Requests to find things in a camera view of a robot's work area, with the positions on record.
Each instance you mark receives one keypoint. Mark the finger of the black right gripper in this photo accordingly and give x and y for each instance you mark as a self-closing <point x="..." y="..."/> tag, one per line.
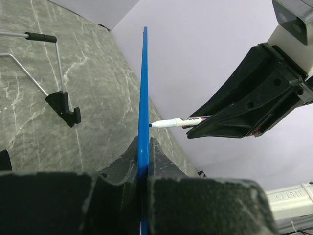
<point x="251" y="72"/>
<point x="236" y="127"/>

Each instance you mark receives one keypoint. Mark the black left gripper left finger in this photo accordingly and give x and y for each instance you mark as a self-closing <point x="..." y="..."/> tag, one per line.
<point x="102" y="202"/>

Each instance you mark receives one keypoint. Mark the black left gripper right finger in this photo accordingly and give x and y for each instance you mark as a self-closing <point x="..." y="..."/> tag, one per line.
<point x="181" y="205"/>

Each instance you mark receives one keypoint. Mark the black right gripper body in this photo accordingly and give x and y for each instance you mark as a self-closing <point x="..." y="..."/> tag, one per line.
<point x="288" y="86"/>

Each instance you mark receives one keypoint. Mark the white whiteboard marker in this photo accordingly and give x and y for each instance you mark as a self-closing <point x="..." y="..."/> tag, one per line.
<point x="185" y="122"/>

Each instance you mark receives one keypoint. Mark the blue framed whiteboard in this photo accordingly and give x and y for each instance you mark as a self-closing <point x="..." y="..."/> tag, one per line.
<point x="143" y="146"/>

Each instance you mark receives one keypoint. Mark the wire whiteboard stand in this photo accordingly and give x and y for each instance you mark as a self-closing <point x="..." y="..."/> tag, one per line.
<point x="48" y="78"/>

